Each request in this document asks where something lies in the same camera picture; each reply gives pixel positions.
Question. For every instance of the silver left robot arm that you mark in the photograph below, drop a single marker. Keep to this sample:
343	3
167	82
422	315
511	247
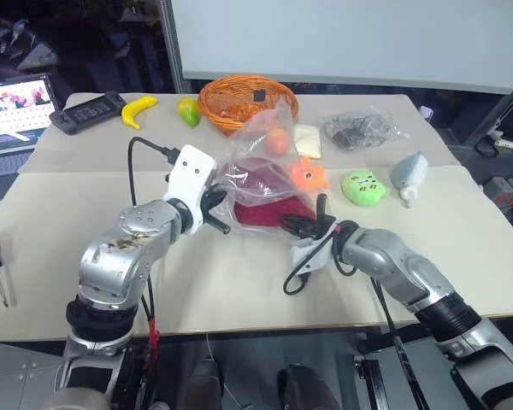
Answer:
124	252

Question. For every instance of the clear plastic bag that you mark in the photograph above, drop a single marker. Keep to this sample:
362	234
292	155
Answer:
256	128

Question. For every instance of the white power strip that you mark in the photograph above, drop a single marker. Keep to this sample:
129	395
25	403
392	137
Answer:
502	140

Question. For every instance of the yellow toy banana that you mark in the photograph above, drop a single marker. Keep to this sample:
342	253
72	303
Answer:
134	110

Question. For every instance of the orange plush toy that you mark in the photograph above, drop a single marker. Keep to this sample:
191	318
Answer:
311	175

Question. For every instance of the open laptop computer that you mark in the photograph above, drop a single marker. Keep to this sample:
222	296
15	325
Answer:
8	128

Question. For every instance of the dark red cloth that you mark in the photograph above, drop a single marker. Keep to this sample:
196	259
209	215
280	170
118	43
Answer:
261	211

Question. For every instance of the black handheld game console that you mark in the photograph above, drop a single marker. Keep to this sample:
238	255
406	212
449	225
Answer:
85	113

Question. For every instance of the dark rounded shape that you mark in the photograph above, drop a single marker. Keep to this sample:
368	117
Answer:
308	388
205	384

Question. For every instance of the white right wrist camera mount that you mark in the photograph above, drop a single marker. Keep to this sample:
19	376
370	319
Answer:
310	256

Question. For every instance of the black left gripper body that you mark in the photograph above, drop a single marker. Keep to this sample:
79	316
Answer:
207	207

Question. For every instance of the small black tag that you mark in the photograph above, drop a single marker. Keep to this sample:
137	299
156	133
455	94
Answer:
259	95

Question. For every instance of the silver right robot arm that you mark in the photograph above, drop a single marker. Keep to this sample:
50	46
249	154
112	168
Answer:
410	265

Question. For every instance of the orange wicker basket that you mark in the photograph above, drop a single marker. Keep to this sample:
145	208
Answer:
222	96

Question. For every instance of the orange red toy peach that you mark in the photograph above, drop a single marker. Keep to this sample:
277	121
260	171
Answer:
277	141

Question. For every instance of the green plush toy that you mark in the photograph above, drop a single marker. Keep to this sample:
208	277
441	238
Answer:
363	187

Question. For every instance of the grey metal post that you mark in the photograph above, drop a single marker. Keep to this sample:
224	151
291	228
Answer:
171	47

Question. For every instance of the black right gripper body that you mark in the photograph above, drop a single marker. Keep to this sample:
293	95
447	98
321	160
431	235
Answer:
320	228

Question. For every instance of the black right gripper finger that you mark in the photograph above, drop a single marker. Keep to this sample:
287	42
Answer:
322	208
295	224

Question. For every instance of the grey shark plush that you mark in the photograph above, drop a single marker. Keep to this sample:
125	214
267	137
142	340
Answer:
410	171

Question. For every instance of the grey red boxes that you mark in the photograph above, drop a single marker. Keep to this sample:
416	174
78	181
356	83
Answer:
506	190

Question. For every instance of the large white board panel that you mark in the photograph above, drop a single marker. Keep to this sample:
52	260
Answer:
346	38

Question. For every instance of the green yellow toy mango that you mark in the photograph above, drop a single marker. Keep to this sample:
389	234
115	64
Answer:
189	111

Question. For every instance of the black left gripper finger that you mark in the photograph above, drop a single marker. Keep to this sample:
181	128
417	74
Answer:
219	226
218	195

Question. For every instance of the white cloth pouch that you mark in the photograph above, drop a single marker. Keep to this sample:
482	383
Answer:
310	141

